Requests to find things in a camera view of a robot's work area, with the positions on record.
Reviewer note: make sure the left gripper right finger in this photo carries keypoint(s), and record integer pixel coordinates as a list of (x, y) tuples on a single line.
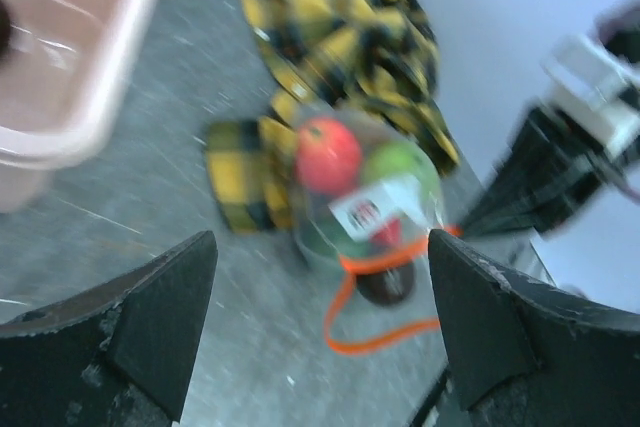
[(524, 353)]

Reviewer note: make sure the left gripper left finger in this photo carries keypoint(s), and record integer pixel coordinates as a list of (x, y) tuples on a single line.
[(119, 354)]

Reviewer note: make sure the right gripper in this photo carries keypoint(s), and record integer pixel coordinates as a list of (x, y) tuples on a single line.
[(549, 174)]

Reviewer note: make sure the dark fake plum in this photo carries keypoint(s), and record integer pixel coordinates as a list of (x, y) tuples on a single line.
[(5, 29), (388, 288)]

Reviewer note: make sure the green fake apple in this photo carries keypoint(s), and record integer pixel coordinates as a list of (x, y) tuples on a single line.
[(402, 157)]

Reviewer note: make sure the clear zip top bag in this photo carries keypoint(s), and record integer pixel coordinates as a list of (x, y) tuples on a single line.
[(369, 229)]

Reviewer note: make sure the red fake tomato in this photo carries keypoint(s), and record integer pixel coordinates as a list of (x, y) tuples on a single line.
[(328, 156)]

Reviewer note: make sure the yellow plaid shirt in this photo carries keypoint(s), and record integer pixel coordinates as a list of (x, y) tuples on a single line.
[(375, 56)]

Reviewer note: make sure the pink plastic bin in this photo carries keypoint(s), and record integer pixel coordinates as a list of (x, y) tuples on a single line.
[(62, 84)]

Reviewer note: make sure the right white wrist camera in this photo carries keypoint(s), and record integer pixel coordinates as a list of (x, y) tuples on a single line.
[(594, 88)]

